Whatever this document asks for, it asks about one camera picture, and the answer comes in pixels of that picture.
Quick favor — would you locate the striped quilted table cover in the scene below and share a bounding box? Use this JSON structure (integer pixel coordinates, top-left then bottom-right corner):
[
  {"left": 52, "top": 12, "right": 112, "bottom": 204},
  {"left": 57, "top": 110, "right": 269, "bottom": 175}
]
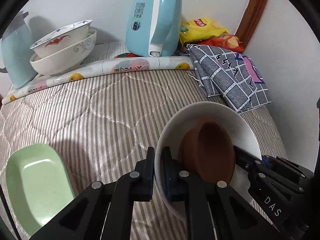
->
[{"left": 0, "top": 69, "right": 288, "bottom": 240}]

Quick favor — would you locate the patterned white porcelain bowl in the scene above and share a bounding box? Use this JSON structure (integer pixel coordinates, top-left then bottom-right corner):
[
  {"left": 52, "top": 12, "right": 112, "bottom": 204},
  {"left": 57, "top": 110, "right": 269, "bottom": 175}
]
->
[{"left": 30, "top": 20, "right": 92, "bottom": 59}]

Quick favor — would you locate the light green plastic plate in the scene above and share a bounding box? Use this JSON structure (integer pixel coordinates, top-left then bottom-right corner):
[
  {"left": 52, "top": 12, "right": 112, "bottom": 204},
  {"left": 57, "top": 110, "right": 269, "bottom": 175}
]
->
[{"left": 5, "top": 143, "right": 78, "bottom": 236}]

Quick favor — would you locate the fruit pattern table mat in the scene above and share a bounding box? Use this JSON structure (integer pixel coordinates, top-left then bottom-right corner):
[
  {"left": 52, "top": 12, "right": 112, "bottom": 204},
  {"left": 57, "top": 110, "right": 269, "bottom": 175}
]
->
[{"left": 2, "top": 42, "right": 194, "bottom": 105}]

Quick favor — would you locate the brown clay bowl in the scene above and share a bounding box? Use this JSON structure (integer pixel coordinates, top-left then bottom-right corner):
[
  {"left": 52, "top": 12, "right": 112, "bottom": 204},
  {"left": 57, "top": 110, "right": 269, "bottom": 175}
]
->
[
  {"left": 196, "top": 121, "right": 235, "bottom": 184},
  {"left": 178, "top": 124, "right": 206, "bottom": 178}
]

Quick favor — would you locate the brown wooden door frame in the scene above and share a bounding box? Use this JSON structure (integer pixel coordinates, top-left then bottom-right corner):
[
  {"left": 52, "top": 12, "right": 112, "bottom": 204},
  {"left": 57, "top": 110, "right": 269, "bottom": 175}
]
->
[{"left": 235, "top": 0, "right": 268, "bottom": 49}]

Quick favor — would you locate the large white porcelain bowl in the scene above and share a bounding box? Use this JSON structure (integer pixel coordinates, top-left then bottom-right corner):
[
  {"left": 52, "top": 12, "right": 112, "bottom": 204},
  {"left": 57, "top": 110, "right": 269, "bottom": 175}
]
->
[{"left": 30, "top": 29, "right": 97, "bottom": 75}]

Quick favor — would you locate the yellow chips bag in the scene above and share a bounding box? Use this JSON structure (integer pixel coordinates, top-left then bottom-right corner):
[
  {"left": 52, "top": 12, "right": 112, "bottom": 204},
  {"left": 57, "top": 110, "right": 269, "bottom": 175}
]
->
[{"left": 180, "top": 17, "right": 229, "bottom": 45}]

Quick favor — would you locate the light blue electric kettle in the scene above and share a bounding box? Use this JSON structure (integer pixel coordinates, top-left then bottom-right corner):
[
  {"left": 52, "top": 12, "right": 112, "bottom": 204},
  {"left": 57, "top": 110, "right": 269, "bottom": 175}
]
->
[{"left": 125, "top": 0, "right": 182, "bottom": 57}]

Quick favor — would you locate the grey checked folded cloth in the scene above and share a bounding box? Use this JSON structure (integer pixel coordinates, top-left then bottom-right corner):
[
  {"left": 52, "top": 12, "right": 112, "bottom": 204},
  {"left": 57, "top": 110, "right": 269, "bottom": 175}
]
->
[{"left": 187, "top": 44, "right": 272, "bottom": 113}]

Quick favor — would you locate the light blue thermos jug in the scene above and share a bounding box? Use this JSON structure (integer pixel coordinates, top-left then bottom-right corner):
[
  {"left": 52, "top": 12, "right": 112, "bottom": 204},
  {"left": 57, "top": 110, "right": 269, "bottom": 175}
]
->
[{"left": 2, "top": 11, "right": 37, "bottom": 88}]

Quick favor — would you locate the red chips bag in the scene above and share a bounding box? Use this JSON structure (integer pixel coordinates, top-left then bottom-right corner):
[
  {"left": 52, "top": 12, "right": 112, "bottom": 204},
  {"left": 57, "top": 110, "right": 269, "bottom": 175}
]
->
[{"left": 196, "top": 34, "right": 244, "bottom": 54}]

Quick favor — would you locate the white ceramic bowl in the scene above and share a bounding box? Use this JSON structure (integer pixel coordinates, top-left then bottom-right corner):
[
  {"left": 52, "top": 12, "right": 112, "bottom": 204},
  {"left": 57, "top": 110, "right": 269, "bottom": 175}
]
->
[{"left": 155, "top": 101, "right": 262, "bottom": 222}]

